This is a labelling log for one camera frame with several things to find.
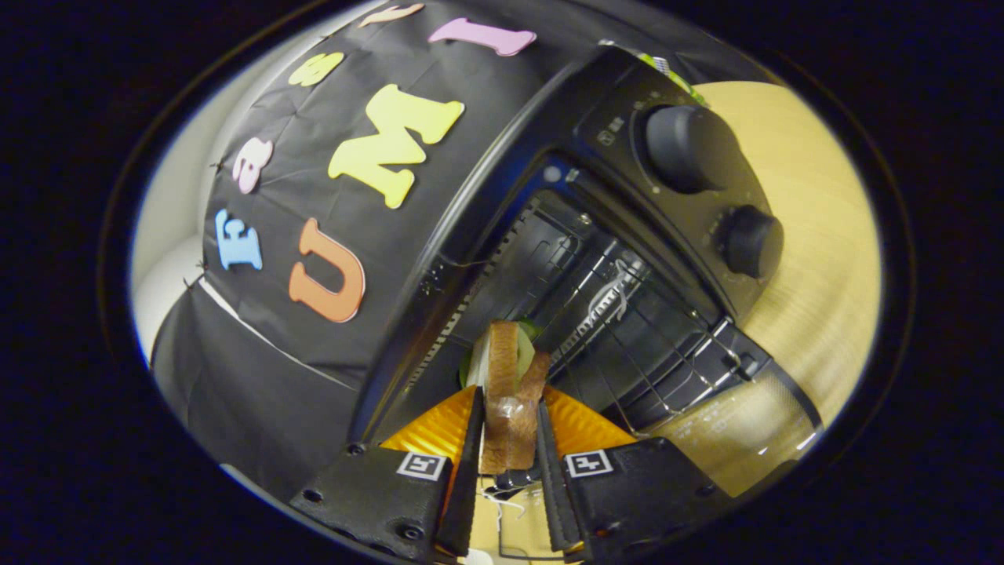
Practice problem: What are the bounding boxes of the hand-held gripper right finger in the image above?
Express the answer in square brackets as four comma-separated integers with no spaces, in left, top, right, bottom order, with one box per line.
[536,385,734,562]

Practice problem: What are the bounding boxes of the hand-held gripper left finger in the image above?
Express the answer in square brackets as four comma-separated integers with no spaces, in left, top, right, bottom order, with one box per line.
[290,385,487,562]

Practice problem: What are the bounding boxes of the toasted bread sandwich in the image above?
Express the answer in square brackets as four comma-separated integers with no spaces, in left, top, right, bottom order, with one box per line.
[459,320,552,476]

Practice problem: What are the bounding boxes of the black toaster oven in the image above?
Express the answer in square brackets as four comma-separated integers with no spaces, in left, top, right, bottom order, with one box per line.
[349,43,824,562]

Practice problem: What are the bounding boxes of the green label drink bottle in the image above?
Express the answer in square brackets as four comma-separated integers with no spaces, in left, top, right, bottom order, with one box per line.
[600,39,708,108]

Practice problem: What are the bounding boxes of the white string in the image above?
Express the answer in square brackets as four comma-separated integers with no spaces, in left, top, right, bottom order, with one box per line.
[475,485,528,523]

